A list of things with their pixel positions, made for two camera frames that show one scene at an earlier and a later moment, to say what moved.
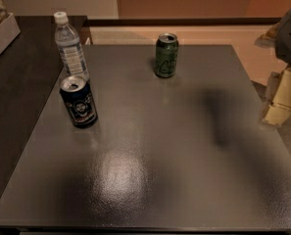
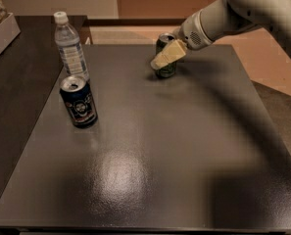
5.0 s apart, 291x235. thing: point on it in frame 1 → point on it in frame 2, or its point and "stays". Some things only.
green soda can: x=167 y=54 stays
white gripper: x=290 y=36 → x=191 y=33
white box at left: x=1 y=37 stays
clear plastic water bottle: x=70 y=49 stays
